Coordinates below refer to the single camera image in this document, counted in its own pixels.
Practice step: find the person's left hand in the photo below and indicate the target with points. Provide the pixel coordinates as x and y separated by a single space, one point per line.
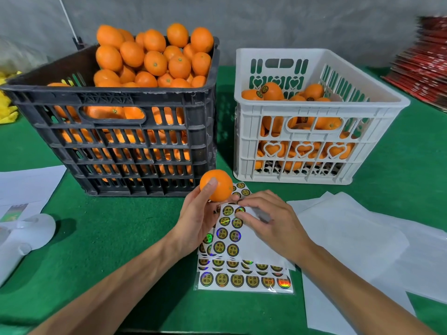
190 223

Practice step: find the person's right hand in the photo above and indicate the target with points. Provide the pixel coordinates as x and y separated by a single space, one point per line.
279 230

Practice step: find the single orange fruit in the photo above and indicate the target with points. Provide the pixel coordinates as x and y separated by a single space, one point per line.
216 185

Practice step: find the black plastic crate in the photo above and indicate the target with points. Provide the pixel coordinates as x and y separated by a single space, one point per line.
195 108

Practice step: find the heap of labelled oranges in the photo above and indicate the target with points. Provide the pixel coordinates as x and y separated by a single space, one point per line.
269 90

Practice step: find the white plastic crate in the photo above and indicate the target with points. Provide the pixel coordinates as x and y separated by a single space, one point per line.
279 52

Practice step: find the pile of oranges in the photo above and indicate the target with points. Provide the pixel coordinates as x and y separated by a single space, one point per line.
110 35

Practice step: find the person's left forearm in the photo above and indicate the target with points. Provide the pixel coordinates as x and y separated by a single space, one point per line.
105 289

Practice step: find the person's right forearm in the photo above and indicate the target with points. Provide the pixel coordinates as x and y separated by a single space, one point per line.
363 289

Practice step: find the white backing sheet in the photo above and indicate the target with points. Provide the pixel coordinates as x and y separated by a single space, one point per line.
426 258
349 237

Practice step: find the green felt table cover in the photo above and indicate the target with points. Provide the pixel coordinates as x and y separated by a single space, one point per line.
105 240

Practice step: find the white handheld controller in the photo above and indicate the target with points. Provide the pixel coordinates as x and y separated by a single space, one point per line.
31 233

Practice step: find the white printed paper sheet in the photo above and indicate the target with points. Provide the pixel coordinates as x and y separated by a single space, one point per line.
31 183

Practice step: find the pile of yellow bags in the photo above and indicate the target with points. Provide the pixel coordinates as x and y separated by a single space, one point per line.
7 108

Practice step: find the stack of red cardboard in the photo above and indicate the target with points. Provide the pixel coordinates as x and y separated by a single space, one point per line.
419 62

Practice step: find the white pole with black base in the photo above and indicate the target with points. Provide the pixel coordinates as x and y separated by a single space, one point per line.
68 21

